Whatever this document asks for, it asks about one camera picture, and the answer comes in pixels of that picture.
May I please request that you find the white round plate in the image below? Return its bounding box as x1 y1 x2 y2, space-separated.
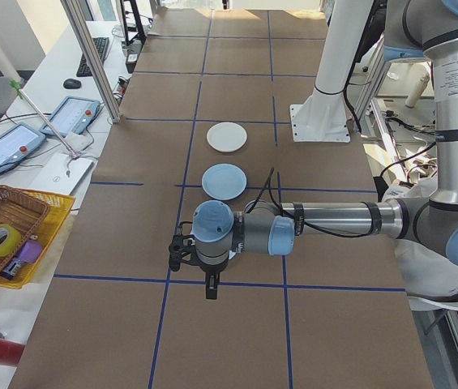
206 122 249 154

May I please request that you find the light blue round plate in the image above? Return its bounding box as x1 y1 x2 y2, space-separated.
201 163 249 201

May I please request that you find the white mounting plate with bolts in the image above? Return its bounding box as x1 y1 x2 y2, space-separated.
289 0 376 143

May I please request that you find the yellow plastic crate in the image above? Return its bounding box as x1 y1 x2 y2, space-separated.
0 187 77 290

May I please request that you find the silver closed laptop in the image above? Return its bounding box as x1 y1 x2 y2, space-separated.
28 152 96 204

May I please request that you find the purple small box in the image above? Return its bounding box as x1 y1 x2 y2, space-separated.
16 240 44 265

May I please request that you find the small black device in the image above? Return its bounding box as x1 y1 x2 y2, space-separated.
0 259 24 281

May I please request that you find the blue-edged teach pendant tablet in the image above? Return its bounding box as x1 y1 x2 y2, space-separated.
0 122 47 176
41 96 105 138

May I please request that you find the yellow tape roll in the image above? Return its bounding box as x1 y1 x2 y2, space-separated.
0 223 24 259

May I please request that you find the white fabric cover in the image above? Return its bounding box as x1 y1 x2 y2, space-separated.
381 177 458 314

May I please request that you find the brown wicker basket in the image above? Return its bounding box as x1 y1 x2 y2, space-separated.
0 185 52 281

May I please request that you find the black box with white label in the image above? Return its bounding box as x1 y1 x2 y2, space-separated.
124 40 143 75

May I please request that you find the metal rod with green tape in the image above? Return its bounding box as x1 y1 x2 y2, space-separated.
8 78 83 160

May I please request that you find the black computer keyboard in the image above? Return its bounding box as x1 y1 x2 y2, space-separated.
76 36 111 78

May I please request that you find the black metal stand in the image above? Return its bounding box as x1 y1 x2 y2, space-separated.
120 0 149 46

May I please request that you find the white plastic bottle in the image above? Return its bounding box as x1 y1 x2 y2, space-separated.
404 74 433 109

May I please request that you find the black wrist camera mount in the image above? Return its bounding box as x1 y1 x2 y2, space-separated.
167 231 198 273

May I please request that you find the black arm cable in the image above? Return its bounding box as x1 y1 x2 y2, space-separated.
248 166 378 238

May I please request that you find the black cable by white post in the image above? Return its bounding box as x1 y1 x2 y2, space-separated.
343 72 364 135

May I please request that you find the aluminium profile post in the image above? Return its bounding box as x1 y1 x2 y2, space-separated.
60 0 122 122

